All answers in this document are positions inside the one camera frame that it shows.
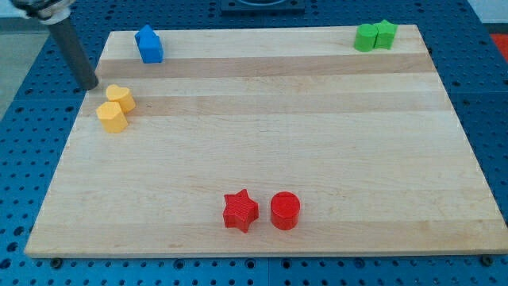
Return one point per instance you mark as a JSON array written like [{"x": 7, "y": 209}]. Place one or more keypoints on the red star block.
[{"x": 240, "y": 211}]

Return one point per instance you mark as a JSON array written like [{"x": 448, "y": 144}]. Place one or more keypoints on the blue house-shaped block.
[{"x": 145, "y": 33}]

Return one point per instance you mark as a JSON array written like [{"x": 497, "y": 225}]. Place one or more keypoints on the blue cube block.
[{"x": 151, "y": 50}]

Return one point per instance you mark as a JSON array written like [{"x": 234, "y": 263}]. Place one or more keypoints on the green cylinder block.
[{"x": 365, "y": 38}]

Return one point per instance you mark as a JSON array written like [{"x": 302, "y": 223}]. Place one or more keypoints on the wooden board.
[{"x": 369, "y": 142}]

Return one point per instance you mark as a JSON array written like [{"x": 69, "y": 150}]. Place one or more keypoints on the yellow heart block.
[{"x": 122, "y": 95}]

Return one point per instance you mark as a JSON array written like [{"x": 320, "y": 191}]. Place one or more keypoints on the red cylinder block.
[{"x": 285, "y": 210}]

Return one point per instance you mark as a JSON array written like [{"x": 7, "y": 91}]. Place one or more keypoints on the green star block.
[{"x": 386, "y": 34}]

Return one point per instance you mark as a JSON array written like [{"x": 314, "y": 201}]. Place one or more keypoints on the yellow pentagon block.
[{"x": 112, "y": 117}]

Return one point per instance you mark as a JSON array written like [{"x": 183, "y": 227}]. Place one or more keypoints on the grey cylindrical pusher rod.
[{"x": 73, "y": 52}]

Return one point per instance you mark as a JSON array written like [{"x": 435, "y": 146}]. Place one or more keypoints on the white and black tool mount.
[{"x": 47, "y": 12}]

